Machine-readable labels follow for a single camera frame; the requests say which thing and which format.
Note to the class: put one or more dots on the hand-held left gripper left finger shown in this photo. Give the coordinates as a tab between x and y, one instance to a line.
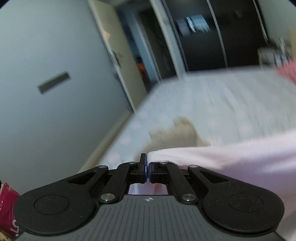
143	165

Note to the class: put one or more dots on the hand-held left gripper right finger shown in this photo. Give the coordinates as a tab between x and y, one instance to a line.
151	172

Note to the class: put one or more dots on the light pink garment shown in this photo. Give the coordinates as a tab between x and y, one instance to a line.
231	160

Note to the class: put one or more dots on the beige cloth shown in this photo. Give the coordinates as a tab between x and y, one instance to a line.
178	135

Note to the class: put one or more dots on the bed with cloud print sheet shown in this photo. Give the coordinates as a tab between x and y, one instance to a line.
219	104

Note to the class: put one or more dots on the cream door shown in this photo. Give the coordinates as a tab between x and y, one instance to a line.
120	53

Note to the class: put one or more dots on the red snack packet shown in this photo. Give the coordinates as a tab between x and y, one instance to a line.
7	208

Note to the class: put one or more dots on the dark sliding wardrobe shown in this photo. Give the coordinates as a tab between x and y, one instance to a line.
208	34

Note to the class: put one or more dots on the pink ruffled pillow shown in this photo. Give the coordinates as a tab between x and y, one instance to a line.
288	71

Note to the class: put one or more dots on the dark wall plate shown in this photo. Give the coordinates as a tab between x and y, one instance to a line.
53	82

